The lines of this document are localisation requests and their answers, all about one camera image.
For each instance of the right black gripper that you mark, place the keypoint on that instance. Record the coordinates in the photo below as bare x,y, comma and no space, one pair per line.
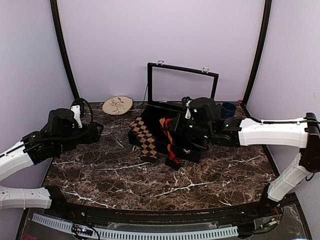
178,124

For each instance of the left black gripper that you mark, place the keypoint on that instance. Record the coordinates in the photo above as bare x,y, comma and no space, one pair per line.
92,135

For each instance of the red yellow black argyle sock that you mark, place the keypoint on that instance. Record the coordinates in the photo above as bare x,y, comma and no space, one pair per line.
171,159

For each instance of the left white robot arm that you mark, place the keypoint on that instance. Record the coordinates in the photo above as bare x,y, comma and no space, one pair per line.
32,150

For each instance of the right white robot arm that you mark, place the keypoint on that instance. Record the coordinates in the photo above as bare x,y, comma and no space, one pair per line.
303,133

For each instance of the brown tan argyle sock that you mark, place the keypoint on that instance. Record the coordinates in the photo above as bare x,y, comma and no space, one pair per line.
146,140

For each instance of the black display box with lid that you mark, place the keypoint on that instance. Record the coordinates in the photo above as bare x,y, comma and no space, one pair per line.
155,110

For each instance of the floral ceramic plate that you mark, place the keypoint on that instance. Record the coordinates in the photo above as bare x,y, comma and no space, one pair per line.
117,105

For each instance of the dark blue mug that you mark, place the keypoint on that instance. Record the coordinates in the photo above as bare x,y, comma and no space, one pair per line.
226,109

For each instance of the small circuit board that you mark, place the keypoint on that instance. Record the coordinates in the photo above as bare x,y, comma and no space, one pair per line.
81,230

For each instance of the grey slotted cable duct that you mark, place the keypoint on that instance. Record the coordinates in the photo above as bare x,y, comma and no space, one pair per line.
125,231

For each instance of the left black frame post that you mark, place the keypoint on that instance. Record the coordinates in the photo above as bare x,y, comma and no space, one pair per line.
62,48

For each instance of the black frame post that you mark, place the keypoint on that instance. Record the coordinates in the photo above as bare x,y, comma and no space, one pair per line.
259,51
62,48

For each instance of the black front rail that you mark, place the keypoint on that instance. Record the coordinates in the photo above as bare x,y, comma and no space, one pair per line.
244,214

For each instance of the right black frame post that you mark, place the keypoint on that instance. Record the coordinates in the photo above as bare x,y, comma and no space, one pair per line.
259,51

